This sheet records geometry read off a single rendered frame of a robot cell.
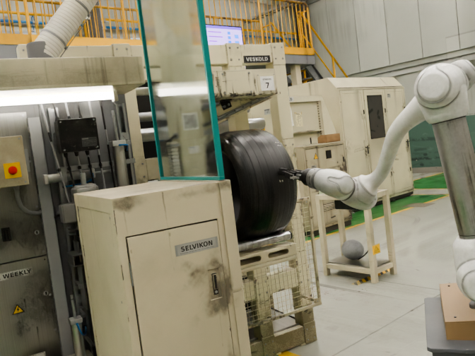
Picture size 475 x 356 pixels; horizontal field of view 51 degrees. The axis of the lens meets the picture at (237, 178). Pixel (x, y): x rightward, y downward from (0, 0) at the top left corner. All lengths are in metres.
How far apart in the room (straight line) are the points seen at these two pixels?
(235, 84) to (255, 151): 0.57
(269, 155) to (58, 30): 1.12
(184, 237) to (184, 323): 0.27
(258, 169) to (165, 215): 0.79
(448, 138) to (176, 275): 0.94
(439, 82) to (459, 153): 0.23
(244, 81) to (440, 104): 1.39
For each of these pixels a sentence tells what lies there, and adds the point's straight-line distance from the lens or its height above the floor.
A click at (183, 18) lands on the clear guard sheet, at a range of 1.79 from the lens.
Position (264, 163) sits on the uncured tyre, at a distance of 2.26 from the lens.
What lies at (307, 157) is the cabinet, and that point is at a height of 1.09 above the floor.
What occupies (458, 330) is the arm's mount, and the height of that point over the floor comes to 0.68.
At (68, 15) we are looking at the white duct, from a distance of 2.51.
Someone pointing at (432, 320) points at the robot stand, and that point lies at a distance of 2.03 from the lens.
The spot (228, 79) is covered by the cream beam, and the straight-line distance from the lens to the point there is 2.71.
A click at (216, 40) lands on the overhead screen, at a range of 6.31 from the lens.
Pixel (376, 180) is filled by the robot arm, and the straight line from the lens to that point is 2.04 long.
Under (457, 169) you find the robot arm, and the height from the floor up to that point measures 1.22.
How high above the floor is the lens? 1.38
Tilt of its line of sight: 4 degrees down
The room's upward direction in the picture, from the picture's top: 7 degrees counter-clockwise
